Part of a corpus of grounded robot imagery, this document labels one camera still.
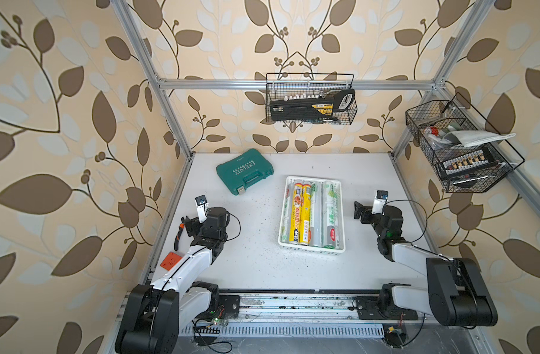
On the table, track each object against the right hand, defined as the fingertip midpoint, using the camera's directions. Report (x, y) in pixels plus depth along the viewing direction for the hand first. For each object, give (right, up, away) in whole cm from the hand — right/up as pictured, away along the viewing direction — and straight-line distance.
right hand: (368, 202), depth 91 cm
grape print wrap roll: (-18, -12, -9) cm, 23 cm away
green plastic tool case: (-54, +13, +17) cm, 58 cm away
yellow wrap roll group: (-30, -4, -1) cm, 30 cm away
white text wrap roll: (-22, -5, -2) cm, 23 cm away
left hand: (-68, -3, -6) cm, 68 cm away
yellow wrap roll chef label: (-26, -4, 0) cm, 26 cm away
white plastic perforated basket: (-34, -1, +6) cm, 35 cm away
